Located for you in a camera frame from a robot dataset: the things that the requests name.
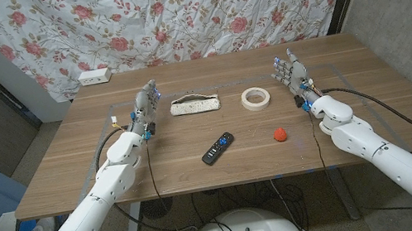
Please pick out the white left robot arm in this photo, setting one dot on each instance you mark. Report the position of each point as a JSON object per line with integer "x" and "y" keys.
{"x": 92, "y": 210}

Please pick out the beige masking tape roll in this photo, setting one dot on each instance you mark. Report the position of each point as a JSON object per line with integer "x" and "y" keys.
{"x": 248, "y": 104}

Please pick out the black TV remote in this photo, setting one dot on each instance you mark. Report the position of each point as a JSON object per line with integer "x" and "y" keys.
{"x": 217, "y": 148}

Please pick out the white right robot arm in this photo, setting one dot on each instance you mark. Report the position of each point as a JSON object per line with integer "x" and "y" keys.
{"x": 389, "y": 156}

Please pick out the black round floor object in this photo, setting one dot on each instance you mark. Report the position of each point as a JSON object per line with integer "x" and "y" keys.
{"x": 157, "y": 207}

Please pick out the cream floral pen bag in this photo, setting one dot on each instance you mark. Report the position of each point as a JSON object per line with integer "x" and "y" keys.
{"x": 195, "y": 105}

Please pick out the floral rose backdrop cloth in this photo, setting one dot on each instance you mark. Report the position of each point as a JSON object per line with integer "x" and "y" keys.
{"x": 172, "y": 16}

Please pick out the white table leg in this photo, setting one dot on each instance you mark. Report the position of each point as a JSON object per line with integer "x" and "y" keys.
{"x": 132, "y": 228}
{"x": 344, "y": 193}

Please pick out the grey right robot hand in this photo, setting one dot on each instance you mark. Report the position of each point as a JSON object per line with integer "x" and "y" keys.
{"x": 297, "y": 75}

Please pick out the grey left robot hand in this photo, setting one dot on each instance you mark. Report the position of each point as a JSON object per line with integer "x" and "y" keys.
{"x": 144, "y": 109}

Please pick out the white power strip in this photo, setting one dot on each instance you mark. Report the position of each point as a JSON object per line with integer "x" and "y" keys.
{"x": 94, "y": 77}

